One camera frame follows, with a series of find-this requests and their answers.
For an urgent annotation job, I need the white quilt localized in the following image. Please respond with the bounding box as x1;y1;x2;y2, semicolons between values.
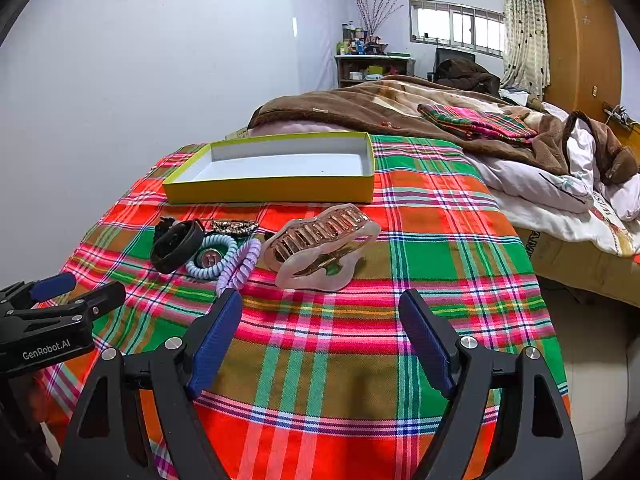
468;119;639;257

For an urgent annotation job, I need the plaid red green cloth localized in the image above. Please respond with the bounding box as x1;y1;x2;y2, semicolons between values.
40;136;570;479

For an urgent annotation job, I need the cardboard box beside bed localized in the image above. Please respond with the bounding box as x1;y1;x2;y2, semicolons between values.
515;228;640;307

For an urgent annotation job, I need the folded plaid cloth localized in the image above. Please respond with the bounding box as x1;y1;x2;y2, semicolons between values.
418;104;537;144

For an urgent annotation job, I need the patterned curtain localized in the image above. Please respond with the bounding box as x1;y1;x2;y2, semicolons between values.
502;0;550;99

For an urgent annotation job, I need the black wristband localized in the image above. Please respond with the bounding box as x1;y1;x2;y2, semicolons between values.
150;217;205;274

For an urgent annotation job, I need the cluttered wooden shelf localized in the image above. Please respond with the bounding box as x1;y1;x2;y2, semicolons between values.
334;54;416;88

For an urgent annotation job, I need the yellow shallow cardboard box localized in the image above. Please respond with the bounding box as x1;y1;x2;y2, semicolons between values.
163;131;375;205

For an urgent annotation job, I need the brown fleece blanket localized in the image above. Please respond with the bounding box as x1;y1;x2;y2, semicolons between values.
247;76;639;184

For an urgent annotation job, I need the window with bars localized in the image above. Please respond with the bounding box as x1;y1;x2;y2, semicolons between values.
409;0;506;58

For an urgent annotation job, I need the wooden wardrobe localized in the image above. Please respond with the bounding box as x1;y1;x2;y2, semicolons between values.
540;0;624;124

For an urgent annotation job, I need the dark jacket on chair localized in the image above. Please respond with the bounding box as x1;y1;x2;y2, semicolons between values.
434;58;500;98

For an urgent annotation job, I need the light blue spiral hair tie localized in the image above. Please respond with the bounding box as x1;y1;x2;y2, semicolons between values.
184;233;241;282

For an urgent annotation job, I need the gold chain bracelet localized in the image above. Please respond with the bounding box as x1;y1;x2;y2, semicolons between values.
207;219;260;240

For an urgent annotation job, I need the dried branch bouquet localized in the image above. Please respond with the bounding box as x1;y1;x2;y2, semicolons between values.
356;0;404;42

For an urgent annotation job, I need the purple spiral hair tie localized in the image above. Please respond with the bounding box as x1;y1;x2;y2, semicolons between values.
214;237;264;297

